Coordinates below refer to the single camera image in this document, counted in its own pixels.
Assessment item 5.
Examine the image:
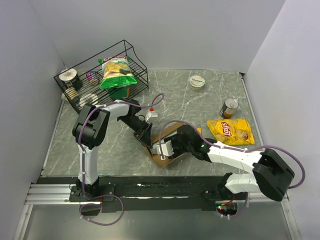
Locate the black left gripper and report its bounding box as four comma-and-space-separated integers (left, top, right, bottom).
119, 115, 154, 149

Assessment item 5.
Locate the brown cardboard express box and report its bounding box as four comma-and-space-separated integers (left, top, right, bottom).
143, 122, 186, 169

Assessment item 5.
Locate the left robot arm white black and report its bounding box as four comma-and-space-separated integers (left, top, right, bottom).
72, 99, 153, 201

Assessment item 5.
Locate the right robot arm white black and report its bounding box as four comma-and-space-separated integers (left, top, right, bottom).
166, 124, 295, 202

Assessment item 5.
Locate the yellow Lays chips bag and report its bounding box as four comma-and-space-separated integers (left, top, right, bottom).
206, 118, 255, 146

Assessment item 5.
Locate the green snack canister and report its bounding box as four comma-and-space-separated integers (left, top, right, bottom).
108, 86, 130, 100

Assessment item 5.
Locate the orange labelled tin can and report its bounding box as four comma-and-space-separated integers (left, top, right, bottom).
219, 97, 239, 119

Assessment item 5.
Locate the white yogurt tub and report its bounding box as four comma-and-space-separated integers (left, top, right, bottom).
189, 75, 206, 91

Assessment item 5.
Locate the white lidded pale can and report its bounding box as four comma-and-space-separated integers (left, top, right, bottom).
79, 93, 99, 107

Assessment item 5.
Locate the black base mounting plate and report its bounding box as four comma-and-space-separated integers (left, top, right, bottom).
68, 175, 248, 214

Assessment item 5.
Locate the green chips bag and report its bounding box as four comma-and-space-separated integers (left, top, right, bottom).
98, 55, 137, 89

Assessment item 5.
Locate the purple pink small cup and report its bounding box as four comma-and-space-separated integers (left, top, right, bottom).
86, 70, 100, 86

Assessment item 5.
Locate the small yellow labelled can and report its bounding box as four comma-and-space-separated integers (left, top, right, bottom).
61, 87, 80, 103

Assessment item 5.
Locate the white lidded dark jar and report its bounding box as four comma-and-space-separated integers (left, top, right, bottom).
58, 68, 83, 91

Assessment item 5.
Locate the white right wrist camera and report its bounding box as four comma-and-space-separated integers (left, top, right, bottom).
156, 140, 174, 160

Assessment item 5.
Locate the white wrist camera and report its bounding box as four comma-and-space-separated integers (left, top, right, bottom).
156, 140, 174, 160
145, 107, 159, 122

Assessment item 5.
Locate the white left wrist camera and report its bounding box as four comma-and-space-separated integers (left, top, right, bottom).
145, 107, 159, 122

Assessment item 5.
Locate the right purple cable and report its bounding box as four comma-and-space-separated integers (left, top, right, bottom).
158, 120, 306, 219

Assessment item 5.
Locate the purple cable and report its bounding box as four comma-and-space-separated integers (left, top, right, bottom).
77, 93, 165, 198
158, 120, 306, 219

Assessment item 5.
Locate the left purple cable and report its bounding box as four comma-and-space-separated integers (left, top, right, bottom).
77, 93, 165, 198

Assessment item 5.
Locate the black wire shelf rack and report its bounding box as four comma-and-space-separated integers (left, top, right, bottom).
53, 39, 149, 113

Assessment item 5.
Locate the aluminium rail frame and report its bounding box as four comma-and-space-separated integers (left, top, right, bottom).
14, 183, 301, 240

